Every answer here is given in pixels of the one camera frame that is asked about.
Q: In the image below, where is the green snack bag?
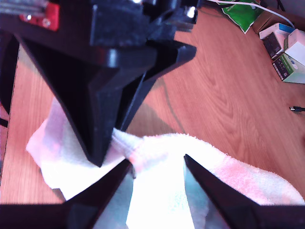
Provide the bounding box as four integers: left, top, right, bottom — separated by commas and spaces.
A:
220, 0, 264, 34

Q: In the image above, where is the brown cardboard box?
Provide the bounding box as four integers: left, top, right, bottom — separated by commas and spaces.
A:
252, 9, 298, 33

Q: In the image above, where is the white pink tea towel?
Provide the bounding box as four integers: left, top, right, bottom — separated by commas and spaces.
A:
25, 99, 305, 229

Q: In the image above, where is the white cable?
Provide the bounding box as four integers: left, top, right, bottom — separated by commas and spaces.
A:
207, 0, 296, 28

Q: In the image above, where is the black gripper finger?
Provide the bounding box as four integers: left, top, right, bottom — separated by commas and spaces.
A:
183, 154, 262, 229
63, 158, 136, 229
115, 40, 197, 132
14, 3, 122, 168

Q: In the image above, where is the small dark white box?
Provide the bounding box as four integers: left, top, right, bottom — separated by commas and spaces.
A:
268, 42, 285, 60
263, 32, 283, 52

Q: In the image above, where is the green white barcode box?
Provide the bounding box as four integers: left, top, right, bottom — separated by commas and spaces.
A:
272, 53, 305, 84

